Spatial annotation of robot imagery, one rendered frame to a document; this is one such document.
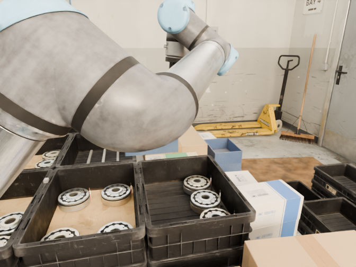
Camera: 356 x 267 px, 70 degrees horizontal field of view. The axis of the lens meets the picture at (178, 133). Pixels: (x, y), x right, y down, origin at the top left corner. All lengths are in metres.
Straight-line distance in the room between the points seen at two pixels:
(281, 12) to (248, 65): 0.92
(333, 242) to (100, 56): 0.68
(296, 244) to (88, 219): 0.61
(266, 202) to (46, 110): 0.72
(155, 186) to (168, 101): 0.74
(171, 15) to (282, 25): 4.14
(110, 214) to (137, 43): 3.35
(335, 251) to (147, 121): 0.58
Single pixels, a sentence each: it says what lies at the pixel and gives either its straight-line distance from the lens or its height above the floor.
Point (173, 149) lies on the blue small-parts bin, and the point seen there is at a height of 1.08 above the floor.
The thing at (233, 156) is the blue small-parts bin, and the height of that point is 0.81.
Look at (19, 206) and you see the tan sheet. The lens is 1.06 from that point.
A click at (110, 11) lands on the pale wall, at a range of 4.05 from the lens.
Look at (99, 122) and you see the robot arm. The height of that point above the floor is 1.28.
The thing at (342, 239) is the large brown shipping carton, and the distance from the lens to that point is 0.79.
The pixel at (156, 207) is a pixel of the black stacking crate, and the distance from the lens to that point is 0.91.
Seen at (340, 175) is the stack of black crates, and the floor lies 0.38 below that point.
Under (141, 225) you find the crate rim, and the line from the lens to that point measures 0.68.
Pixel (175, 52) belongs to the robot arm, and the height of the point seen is 1.34.
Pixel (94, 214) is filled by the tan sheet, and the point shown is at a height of 0.83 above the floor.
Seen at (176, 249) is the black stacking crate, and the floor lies 0.84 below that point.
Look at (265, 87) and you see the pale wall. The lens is 4.67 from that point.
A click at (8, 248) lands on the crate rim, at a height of 0.93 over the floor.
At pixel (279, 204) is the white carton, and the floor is 0.87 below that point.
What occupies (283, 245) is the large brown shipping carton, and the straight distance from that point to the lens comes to 0.71.
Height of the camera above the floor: 1.35
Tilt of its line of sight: 19 degrees down
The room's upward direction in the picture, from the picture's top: straight up
